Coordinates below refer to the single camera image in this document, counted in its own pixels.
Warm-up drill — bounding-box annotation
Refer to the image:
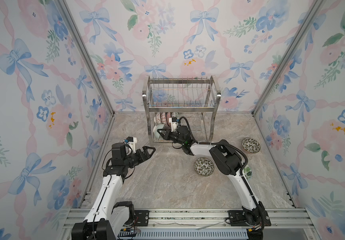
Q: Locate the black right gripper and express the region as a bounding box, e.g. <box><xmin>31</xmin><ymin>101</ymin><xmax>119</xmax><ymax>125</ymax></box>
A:
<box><xmin>157</xmin><ymin>130</ymin><xmax>186</xmax><ymax>148</ymax></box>

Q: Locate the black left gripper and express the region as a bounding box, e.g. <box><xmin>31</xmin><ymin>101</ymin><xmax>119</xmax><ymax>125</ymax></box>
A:
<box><xmin>123</xmin><ymin>146</ymin><xmax>154</xmax><ymax>169</ymax></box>

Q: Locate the pale green celadon bowl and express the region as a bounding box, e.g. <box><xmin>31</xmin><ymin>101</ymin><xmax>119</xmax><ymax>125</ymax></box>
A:
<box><xmin>153</xmin><ymin>124</ymin><xmax>164</xmax><ymax>141</ymax></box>

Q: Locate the black floral pattern bowl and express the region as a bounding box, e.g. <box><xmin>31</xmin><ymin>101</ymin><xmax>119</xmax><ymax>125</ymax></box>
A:
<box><xmin>165</xmin><ymin>112</ymin><xmax>171</xmax><ymax>126</ymax></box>

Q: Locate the red diamond pattern bowl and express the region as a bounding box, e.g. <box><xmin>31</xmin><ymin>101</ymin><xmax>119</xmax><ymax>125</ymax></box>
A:
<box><xmin>159</xmin><ymin>112</ymin><xmax>167</xmax><ymax>125</ymax></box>

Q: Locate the black leaf pattern pink bowl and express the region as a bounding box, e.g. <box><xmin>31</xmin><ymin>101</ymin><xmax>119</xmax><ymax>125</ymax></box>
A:
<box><xmin>242</xmin><ymin>138</ymin><xmax>261</xmax><ymax>154</ymax></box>

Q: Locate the green monstera leaf bowl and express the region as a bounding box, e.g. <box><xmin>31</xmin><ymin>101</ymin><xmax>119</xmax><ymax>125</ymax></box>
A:
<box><xmin>243</xmin><ymin>165</ymin><xmax>252</xmax><ymax>180</ymax></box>

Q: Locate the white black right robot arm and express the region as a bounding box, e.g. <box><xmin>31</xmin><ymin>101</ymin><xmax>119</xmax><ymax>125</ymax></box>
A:
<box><xmin>157</xmin><ymin>126</ymin><xmax>271</xmax><ymax>240</ymax></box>

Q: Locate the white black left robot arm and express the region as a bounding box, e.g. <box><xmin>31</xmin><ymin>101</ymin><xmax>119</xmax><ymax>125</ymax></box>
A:
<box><xmin>71</xmin><ymin>142</ymin><xmax>156</xmax><ymax>240</ymax></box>

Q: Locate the stainless steel dish rack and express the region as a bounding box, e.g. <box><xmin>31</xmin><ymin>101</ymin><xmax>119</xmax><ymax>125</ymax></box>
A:
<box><xmin>142</xmin><ymin>76</ymin><xmax>222</xmax><ymax>145</ymax></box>

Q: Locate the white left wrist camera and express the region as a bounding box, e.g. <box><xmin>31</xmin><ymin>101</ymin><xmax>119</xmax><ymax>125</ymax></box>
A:
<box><xmin>124</xmin><ymin>137</ymin><xmax>137</xmax><ymax>153</ymax></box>

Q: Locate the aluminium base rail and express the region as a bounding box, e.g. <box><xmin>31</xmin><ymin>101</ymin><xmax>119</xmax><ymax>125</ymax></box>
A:
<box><xmin>59</xmin><ymin>207</ymin><xmax>322</xmax><ymax>240</ymax></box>

